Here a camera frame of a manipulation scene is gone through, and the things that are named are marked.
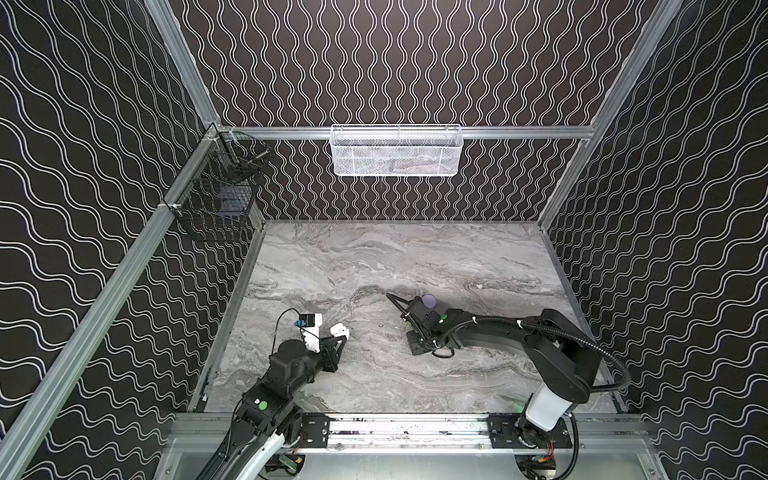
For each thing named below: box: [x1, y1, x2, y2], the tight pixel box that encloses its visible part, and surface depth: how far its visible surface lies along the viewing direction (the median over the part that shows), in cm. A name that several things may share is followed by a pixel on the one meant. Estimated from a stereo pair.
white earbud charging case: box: [330, 323, 350, 340], surface depth 81 cm
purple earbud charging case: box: [422, 293, 438, 309], surface depth 100 cm
